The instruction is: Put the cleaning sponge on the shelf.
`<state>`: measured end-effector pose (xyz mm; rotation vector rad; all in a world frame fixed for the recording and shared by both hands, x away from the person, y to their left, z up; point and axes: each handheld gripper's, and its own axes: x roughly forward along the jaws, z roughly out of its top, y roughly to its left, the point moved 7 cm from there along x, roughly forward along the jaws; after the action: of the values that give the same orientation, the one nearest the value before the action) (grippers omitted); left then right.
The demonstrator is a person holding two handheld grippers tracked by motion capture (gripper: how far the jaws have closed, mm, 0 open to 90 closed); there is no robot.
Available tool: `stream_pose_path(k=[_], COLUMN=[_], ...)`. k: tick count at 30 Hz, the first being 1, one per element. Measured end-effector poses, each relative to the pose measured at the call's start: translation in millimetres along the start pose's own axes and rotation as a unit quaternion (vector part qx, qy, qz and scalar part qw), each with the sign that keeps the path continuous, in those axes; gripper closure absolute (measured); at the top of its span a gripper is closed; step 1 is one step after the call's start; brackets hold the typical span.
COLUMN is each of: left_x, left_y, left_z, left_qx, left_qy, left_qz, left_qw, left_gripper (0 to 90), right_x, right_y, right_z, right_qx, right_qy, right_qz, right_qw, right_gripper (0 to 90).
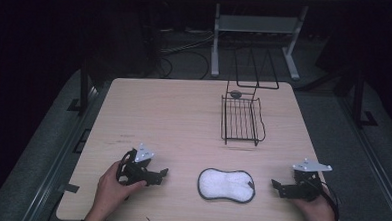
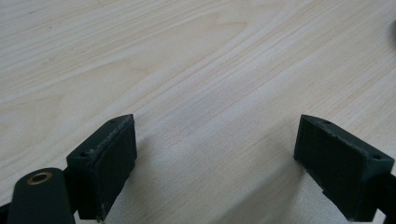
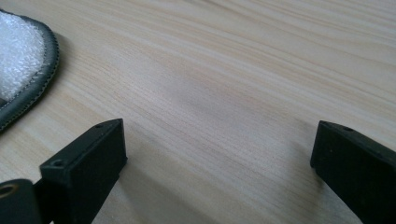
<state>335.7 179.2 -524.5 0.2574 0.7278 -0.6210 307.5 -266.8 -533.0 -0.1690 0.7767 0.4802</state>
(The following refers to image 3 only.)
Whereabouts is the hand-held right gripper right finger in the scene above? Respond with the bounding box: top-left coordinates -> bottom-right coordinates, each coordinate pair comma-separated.
309,120 -> 396,224

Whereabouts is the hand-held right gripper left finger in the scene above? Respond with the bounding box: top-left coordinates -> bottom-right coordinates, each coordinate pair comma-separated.
34,118 -> 128,224

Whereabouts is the white cloth with grey trim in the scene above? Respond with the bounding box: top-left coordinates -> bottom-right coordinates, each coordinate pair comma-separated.
0,8 -> 61,133

